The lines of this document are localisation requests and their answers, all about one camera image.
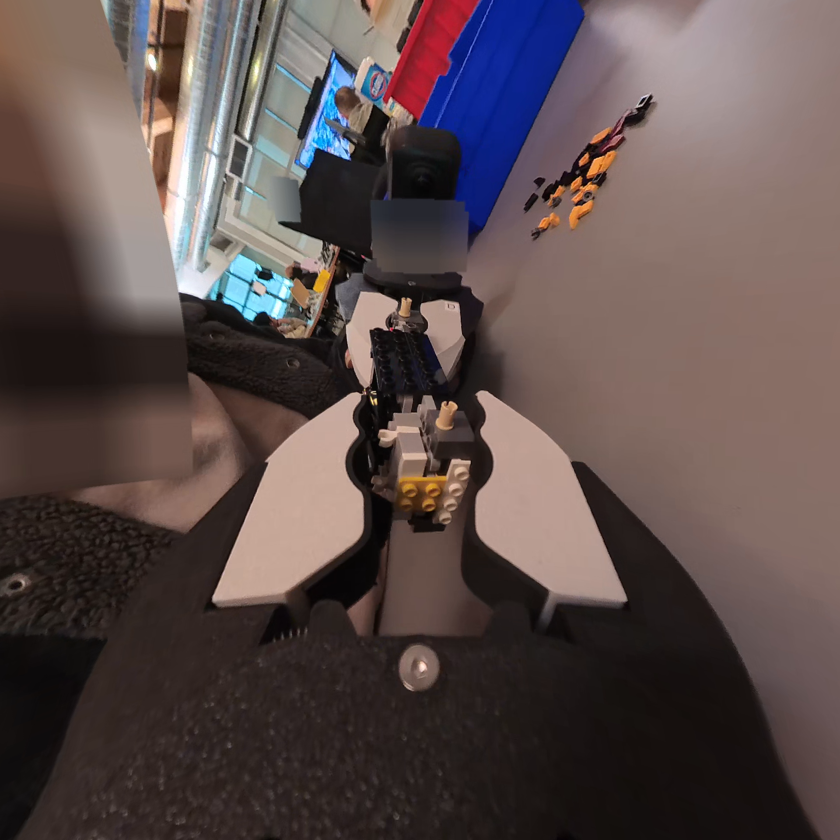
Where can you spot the white desk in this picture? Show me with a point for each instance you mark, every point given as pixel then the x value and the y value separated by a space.
pixel 689 361

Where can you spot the person's grey shirt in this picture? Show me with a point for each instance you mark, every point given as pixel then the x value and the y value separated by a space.
pixel 243 433

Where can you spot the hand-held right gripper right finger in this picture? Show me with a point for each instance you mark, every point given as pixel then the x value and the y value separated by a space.
pixel 538 512

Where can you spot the pile of orange black bricks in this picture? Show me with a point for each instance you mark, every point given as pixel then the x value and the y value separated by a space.
pixel 600 164

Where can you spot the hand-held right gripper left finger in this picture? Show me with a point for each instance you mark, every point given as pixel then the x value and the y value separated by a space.
pixel 295 512

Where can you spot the blue plastic bin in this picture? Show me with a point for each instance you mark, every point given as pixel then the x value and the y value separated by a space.
pixel 499 79

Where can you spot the silver ventilation duct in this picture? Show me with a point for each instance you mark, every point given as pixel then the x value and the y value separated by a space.
pixel 216 98

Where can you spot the toy brick vehicle model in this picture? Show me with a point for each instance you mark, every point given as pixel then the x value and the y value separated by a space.
pixel 420 453

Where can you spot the black monitor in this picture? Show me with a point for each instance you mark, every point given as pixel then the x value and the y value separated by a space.
pixel 334 197

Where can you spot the wall television screen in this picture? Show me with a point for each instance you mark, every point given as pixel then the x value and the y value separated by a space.
pixel 328 118

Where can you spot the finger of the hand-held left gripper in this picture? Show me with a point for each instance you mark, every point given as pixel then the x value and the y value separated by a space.
pixel 449 328
pixel 359 321

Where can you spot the person's black fleece jacket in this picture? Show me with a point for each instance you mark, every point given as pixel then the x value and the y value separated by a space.
pixel 262 354

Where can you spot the white printed sign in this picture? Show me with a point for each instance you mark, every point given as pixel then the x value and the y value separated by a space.
pixel 375 82

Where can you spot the red plastic bin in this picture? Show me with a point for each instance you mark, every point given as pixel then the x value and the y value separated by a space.
pixel 430 46

